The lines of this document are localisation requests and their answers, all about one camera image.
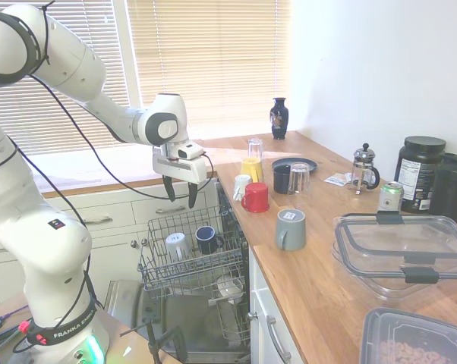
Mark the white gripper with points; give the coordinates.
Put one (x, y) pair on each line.
(175, 168)

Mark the white mug with print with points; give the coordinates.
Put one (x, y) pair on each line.
(176, 246)

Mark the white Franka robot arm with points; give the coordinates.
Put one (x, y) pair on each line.
(61, 64)

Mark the navy blue mug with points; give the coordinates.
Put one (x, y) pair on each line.
(207, 240)

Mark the small white mug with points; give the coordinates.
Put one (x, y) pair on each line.
(241, 184)

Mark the yellow mug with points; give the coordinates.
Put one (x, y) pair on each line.
(249, 167)

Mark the red mug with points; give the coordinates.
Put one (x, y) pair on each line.
(257, 197)

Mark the black mug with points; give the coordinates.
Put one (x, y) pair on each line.
(281, 180)

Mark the grey mug with sticker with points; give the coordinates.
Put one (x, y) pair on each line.
(293, 231)

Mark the steel dishwasher door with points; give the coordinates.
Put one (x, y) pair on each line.
(186, 314)

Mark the tall clear drinking glass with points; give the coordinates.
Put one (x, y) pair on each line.
(255, 148)

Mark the white bowl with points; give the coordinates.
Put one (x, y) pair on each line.
(228, 286)

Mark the wide clear glass tumbler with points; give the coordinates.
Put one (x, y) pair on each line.
(300, 180)

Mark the dark blue painted vase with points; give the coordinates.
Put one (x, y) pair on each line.
(278, 121)

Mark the dark round plate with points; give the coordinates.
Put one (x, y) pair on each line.
(312, 165)

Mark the wide beige window blind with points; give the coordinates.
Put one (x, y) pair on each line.
(213, 57)

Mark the white paper sachet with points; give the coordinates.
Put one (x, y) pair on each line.
(335, 181)
(348, 176)

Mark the chrome glass french press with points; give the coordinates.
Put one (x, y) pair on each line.
(363, 170)

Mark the narrow beige window blind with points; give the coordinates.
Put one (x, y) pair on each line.
(80, 19)

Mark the clear plastic storage container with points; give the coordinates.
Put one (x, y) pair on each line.
(365, 278)

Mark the red plug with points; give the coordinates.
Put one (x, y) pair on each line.
(24, 327)

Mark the white green drink can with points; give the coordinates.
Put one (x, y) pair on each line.
(391, 199)

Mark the clear lid grey rim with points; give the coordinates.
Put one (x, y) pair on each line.
(403, 242)

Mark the black supplement tub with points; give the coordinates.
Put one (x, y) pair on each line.
(418, 174)

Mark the black plastic jug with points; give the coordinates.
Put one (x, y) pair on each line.
(450, 189)

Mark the grey lidded food container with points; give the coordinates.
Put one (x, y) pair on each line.
(410, 333)

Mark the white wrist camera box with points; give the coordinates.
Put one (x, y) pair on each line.
(188, 151)

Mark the black camera stand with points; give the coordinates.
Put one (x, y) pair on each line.
(154, 345)

